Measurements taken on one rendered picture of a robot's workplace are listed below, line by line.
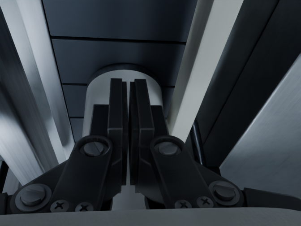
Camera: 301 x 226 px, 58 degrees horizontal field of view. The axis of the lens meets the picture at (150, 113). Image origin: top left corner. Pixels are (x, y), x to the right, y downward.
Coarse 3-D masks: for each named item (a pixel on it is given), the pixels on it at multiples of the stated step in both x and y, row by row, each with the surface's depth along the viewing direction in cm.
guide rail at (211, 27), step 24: (216, 0) 10; (240, 0) 10; (192, 24) 13; (216, 24) 11; (192, 48) 13; (216, 48) 12; (192, 72) 13; (192, 96) 14; (168, 120) 18; (192, 120) 16
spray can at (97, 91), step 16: (128, 64) 17; (96, 80) 17; (128, 80) 16; (96, 96) 16; (128, 96) 15; (160, 96) 17; (128, 112) 15; (128, 144) 14; (128, 160) 13; (128, 176) 13; (128, 192) 12; (112, 208) 12; (128, 208) 12; (144, 208) 12
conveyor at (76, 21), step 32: (64, 0) 13; (96, 0) 13; (128, 0) 14; (160, 0) 14; (192, 0) 14; (64, 32) 15; (96, 32) 15; (128, 32) 15; (160, 32) 15; (64, 64) 17; (96, 64) 17; (160, 64) 17; (64, 96) 19
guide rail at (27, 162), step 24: (0, 24) 6; (0, 48) 6; (0, 72) 6; (24, 72) 8; (0, 96) 7; (24, 96) 8; (0, 120) 7; (24, 120) 8; (0, 144) 8; (24, 144) 8; (48, 144) 10; (24, 168) 10; (48, 168) 10
